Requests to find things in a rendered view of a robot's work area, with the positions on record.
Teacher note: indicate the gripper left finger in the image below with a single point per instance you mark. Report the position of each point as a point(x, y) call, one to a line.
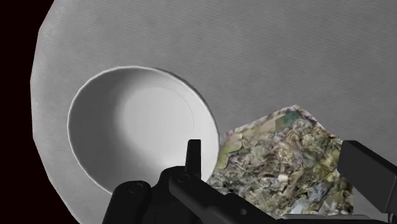
point(189, 192)

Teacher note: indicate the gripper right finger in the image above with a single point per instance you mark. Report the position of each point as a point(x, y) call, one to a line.
point(369, 173)

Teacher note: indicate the white round bowl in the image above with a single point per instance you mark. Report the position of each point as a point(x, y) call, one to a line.
point(139, 124)

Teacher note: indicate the green grey mottled box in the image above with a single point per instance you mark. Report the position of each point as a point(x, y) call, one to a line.
point(279, 161)

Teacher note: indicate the round grey table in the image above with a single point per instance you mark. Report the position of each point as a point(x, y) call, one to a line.
point(248, 46)

